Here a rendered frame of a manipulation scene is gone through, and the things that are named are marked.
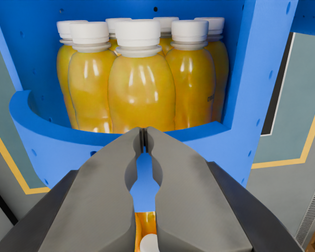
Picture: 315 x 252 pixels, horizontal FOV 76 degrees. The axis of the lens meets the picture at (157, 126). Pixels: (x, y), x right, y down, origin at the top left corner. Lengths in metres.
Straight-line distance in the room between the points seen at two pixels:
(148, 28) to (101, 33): 0.07
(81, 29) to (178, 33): 0.10
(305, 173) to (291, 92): 0.93
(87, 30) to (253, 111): 0.17
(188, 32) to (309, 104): 1.76
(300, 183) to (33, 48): 2.44
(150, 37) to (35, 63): 0.17
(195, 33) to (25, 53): 0.19
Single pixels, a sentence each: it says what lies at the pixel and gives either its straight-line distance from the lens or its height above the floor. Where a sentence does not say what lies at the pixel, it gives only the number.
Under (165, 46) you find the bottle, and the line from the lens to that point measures 0.32.
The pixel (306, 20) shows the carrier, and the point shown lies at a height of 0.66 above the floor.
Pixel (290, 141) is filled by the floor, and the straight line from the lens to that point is 2.06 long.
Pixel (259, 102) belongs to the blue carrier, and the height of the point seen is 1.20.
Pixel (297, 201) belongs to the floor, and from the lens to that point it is 2.71.
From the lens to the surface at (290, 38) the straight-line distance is 1.46.
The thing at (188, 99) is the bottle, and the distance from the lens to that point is 0.22.
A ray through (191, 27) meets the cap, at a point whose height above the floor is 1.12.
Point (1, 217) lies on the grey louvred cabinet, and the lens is 2.35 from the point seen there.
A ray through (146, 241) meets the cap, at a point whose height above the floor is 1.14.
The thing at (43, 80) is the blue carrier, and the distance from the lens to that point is 0.31.
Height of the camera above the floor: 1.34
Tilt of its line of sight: 60 degrees down
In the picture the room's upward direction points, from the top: 173 degrees clockwise
